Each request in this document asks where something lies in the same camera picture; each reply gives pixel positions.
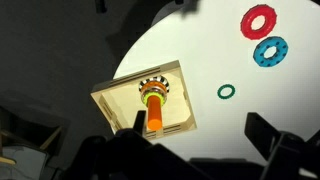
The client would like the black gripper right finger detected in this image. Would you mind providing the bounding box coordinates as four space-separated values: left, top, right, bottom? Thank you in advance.
244 112 288 163

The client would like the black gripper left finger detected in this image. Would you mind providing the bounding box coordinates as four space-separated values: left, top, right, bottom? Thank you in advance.
133 109 148 135

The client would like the light green ring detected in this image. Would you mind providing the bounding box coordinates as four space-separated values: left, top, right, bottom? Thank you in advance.
142 92 167 108

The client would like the wooden tray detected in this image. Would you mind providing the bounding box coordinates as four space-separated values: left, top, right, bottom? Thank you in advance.
90 59 198 140

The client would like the orange knobbed ring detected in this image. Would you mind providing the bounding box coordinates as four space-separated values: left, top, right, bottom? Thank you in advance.
139 82 167 98

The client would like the black white striped ring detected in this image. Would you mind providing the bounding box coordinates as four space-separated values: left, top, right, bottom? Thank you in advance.
138 75 171 95

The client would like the thin dark green ring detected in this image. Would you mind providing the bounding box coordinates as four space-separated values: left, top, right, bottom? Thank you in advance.
217 83 236 100

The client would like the blue dotted ring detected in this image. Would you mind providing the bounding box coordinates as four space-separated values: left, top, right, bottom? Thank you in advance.
252 36 290 68

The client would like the red ring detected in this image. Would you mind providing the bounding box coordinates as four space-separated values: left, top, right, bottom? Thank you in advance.
240 4 278 41

